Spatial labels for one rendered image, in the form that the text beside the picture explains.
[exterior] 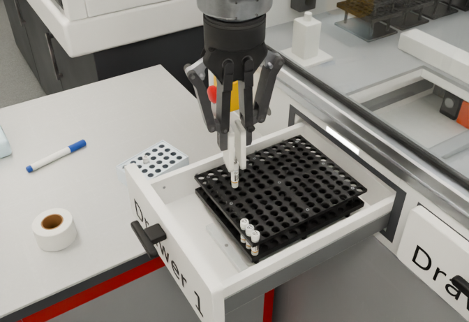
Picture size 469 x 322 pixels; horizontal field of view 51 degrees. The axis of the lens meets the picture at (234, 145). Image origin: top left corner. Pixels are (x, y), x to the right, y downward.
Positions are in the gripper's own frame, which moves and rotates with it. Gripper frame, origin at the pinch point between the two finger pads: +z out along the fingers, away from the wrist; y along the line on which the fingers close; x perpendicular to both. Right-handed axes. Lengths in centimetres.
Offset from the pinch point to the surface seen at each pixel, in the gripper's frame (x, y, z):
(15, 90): 212, -60, 101
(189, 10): 85, 14, 15
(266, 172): 4.7, 7.3, 10.9
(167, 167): 24.7, -6.3, 22.1
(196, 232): 1.2, -6.2, 17.3
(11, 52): 262, -64, 101
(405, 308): -15.0, 25.7, 30.1
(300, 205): -4.0, 9.5, 10.9
